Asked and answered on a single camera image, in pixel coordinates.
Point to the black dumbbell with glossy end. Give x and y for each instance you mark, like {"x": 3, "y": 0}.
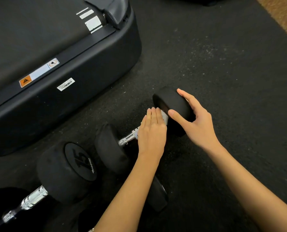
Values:
{"x": 158, "y": 195}

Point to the white cleaning wipe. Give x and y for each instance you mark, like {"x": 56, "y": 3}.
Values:
{"x": 165, "y": 117}

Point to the person's left middle finger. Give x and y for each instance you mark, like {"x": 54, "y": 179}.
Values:
{"x": 154, "y": 115}

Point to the large black rubber dumbbell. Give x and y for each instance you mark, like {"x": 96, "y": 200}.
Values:
{"x": 61, "y": 173}

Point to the person's right hand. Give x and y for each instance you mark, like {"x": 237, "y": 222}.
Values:
{"x": 201, "y": 130}

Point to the black rubber floor mat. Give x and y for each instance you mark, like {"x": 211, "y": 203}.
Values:
{"x": 230, "y": 82}

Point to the person's right thumb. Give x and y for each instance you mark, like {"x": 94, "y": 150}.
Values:
{"x": 179, "y": 119}

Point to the person's left hand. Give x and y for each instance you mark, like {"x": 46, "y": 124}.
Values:
{"x": 152, "y": 137}

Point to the small black rubber dumbbell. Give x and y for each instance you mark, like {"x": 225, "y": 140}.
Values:
{"x": 172, "y": 101}

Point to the person's right forearm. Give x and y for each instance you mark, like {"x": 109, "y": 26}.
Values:
{"x": 250, "y": 188}

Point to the person's left forearm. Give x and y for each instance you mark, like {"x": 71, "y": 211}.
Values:
{"x": 129, "y": 190}

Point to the black equipment base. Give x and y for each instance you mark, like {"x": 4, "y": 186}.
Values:
{"x": 201, "y": 0}

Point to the black treadmill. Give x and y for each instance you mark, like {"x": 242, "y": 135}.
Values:
{"x": 49, "y": 45}

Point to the person's left little finger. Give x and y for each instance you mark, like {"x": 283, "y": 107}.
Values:
{"x": 143, "y": 122}

